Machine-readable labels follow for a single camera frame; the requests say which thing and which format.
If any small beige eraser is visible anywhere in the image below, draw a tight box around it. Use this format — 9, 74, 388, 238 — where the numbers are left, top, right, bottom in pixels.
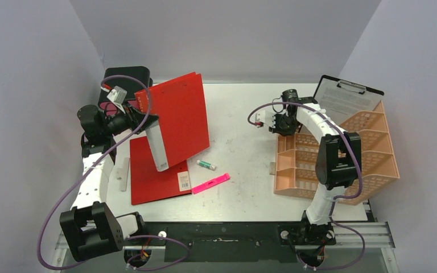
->
269, 162, 276, 176

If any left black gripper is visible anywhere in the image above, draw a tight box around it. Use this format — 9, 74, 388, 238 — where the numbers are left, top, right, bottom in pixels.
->
102, 100, 159, 137

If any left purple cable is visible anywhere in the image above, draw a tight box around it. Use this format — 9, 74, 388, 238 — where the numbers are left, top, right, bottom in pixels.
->
36, 75, 191, 272

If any thin red folder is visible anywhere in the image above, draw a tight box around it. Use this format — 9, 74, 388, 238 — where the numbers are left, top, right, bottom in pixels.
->
134, 72, 210, 172

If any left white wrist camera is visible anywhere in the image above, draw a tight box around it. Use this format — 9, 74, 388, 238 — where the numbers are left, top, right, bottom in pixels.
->
106, 86, 127, 113

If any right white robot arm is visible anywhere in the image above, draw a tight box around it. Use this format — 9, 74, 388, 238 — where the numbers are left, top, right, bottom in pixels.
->
269, 89, 361, 244

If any black pink drawer unit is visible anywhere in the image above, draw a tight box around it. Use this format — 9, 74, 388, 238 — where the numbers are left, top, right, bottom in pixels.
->
97, 66, 153, 115

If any thick red binder folder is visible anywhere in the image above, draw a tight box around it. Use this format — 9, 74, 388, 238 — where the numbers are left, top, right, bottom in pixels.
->
129, 137, 192, 205

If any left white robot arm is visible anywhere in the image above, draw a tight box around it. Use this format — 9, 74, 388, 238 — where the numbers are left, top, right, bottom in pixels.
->
60, 103, 159, 262

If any orange plastic file organizer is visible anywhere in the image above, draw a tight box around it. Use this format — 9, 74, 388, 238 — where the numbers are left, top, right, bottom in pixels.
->
273, 100, 401, 206

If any white plastic ruler piece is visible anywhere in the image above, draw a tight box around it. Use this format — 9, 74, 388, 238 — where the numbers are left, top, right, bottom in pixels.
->
116, 158, 130, 192

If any black clipboard with paper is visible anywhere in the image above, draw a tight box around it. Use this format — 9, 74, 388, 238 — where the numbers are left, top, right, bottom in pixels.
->
314, 75, 384, 119

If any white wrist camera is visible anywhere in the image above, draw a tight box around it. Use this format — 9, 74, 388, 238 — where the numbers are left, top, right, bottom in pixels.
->
106, 86, 127, 113
254, 110, 275, 128

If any pink highlighter marker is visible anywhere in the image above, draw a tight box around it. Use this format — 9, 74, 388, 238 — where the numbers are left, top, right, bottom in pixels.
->
191, 173, 230, 195

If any green white glue stick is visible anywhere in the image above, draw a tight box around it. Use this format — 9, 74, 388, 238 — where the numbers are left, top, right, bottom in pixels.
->
196, 159, 217, 171

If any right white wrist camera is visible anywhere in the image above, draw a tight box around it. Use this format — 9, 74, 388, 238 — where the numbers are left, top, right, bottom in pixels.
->
254, 110, 275, 128

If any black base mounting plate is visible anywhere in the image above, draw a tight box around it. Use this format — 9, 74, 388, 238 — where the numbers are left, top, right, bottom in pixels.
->
110, 221, 336, 264

